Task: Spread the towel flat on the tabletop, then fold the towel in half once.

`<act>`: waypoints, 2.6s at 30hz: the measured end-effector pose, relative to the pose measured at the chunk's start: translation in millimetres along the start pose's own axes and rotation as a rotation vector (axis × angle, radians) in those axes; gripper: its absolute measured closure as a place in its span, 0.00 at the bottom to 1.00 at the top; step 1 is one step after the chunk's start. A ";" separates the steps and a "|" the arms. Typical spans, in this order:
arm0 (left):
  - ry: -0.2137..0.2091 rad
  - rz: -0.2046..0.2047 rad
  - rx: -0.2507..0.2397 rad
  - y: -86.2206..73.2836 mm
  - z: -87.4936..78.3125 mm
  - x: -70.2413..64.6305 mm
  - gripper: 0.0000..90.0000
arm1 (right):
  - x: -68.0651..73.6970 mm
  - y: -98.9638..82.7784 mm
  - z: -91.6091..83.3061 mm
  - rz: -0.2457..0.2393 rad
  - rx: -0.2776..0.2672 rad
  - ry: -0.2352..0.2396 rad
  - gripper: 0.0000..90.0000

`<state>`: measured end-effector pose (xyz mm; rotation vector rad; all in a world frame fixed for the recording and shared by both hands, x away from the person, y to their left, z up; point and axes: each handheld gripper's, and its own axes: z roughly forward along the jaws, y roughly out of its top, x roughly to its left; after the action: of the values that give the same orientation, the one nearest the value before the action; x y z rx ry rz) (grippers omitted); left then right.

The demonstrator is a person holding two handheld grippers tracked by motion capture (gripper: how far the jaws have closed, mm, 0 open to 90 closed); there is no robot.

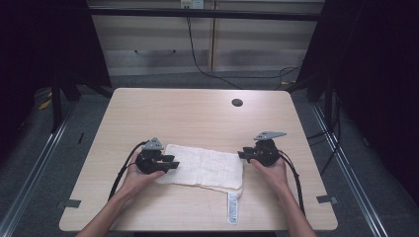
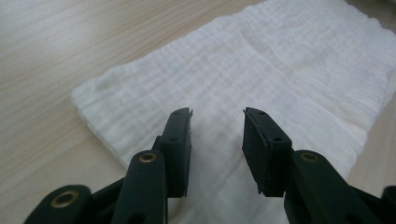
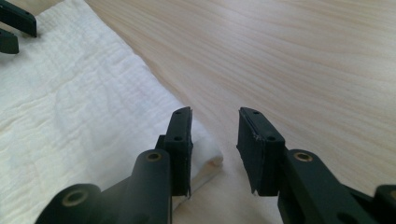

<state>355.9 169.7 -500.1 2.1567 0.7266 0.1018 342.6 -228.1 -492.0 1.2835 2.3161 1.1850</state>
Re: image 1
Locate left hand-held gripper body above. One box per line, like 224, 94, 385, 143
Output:
134, 137, 166, 175

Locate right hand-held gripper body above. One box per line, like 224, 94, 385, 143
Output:
250, 130, 288, 168

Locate white muslin cloth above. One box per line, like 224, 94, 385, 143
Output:
154, 143, 245, 226

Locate person's left hand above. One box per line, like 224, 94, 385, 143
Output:
123, 157, 166, 199

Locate person's right hand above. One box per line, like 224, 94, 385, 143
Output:
250, 157, 289, 196

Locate grey tape strip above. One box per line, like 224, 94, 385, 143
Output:
315, 194, 339, 205
54, 198, 82, 210

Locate black metal stand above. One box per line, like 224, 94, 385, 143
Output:
49, 76, 64, 133

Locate dark curtain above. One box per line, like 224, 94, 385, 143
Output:
295, 0, 419, 206
0, 0, 113, 162

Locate black horizontal metal bar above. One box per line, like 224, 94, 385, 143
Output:
88, 7, 323, 22

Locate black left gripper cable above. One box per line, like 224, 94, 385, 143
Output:
107, 140, 150, 201

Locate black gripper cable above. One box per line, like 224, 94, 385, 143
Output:
278, 150, 306, 215
107, 140, 150, 201

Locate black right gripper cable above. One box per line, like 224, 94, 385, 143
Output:
278, 150, 306, 215

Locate metal floor rail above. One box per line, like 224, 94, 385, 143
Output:
0, 107, 76, 237
310, 102, 391, 237

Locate black wall power cable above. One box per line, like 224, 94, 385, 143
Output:
185, 16, 301, 91

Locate white wall socket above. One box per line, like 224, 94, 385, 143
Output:
179, 0, 206, 10

